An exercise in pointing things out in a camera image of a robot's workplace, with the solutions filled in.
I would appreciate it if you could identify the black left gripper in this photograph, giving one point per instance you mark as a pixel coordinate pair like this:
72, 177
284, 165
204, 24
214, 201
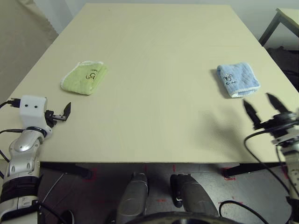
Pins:
52, 117

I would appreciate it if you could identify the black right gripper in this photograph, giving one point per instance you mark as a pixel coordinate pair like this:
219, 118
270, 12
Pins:
279, 126

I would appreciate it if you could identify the green towel with white trim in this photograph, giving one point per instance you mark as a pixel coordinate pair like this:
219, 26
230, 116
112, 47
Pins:
81, 80

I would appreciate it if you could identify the folded light blue towel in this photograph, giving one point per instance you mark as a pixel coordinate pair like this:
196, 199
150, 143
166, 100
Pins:
238, 79

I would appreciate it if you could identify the black table leg base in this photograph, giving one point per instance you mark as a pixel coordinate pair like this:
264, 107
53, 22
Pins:
243, 169
79, 171

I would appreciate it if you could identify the beige fabric curtain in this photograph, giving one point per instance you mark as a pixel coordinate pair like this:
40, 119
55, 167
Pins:
23, 46

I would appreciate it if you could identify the grey robot left leg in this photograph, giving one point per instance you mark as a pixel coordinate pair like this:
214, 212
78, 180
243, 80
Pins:
133, 198

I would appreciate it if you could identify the dark robot torso rim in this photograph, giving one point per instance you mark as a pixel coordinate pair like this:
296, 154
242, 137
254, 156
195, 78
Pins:
182, 219

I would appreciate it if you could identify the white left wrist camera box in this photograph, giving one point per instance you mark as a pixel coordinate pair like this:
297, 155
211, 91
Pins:
32, 112

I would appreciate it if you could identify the beige side table black frame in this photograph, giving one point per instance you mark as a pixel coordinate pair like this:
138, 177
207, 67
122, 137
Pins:
287, 21

